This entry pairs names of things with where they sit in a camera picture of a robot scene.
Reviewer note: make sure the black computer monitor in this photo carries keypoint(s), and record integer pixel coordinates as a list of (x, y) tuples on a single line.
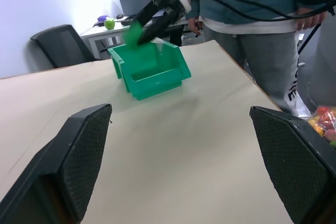
[(128, 1)]

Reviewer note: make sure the purple object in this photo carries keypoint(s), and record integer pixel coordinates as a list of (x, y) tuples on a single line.
[(102, 18)]

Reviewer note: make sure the person in teal jacket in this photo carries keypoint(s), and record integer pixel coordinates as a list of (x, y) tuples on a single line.
[(262, 51)]

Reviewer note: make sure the black office chair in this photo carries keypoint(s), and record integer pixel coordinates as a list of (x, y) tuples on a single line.
[(63, 43)]

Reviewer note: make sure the green block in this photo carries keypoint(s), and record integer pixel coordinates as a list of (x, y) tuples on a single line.
[(132, 36)]

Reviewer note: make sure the white desk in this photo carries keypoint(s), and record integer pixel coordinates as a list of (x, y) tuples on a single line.
[(105, 35)]

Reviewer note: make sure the person's left hand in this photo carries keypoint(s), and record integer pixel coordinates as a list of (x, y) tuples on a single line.
[(309, 20)]

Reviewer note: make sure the green apple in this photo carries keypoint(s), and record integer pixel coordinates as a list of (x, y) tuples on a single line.
[(109, 24)]

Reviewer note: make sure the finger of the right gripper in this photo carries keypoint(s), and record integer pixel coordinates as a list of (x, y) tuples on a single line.
[(148, 11), (160, 28)]

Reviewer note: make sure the black keyboard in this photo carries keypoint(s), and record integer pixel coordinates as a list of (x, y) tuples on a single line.
[(128, 21)]

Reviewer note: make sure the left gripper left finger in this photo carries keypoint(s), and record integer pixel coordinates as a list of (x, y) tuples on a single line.
[(65, 161)]

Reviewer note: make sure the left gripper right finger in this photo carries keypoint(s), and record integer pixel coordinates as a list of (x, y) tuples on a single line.
[(294, 161)]

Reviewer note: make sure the black computer mouse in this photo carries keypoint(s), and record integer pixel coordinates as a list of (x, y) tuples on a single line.
[(119, 16)]

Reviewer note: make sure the teal plastic bin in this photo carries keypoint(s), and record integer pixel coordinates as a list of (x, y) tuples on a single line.
[(157, 82)]

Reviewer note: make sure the person's right hand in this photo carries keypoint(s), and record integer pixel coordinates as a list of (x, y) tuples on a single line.
[(193, 24)]

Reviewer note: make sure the bag of toy fruit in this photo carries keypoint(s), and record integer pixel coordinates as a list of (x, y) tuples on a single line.
[(325, 120)]

